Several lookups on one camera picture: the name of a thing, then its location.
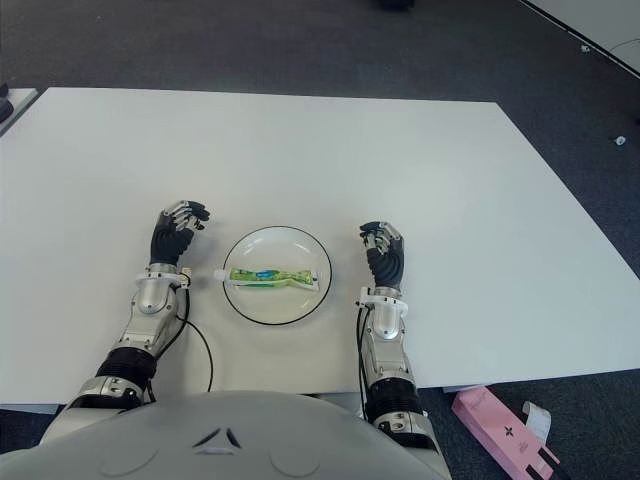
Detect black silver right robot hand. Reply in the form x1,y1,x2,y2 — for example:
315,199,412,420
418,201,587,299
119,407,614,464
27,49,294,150
358,220,406,290

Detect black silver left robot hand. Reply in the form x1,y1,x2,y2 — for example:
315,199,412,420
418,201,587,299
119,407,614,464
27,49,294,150
149,198,211,266

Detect green white toothpaste tube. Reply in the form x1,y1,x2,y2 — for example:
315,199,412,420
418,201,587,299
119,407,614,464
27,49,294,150
213,266,320,292

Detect white plate with black rim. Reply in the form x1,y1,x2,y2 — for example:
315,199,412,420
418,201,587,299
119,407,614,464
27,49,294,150
222,225,334,327

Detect grey robot torso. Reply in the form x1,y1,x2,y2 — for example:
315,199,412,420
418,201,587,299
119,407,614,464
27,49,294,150
0,390,454,480

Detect pink cardboard box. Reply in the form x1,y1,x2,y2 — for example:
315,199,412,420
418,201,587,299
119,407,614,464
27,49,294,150
451,387,561,480

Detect grey side table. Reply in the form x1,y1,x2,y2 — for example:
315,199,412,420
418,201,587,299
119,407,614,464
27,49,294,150
0,87,40,136

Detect white paper slip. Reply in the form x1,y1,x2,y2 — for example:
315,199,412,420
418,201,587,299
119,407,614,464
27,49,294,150
522,400,552,444

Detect white neighbouring table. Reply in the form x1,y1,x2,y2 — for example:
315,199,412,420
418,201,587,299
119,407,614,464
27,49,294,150
517,0,640,76

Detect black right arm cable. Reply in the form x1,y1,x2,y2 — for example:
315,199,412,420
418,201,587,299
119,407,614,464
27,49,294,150
355,304,371,416

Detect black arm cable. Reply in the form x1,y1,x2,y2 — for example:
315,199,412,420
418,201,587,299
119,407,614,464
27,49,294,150
174,287,214,394
355,304,371,416

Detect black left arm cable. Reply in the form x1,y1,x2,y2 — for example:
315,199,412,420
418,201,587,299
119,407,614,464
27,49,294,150
174,287,214,394

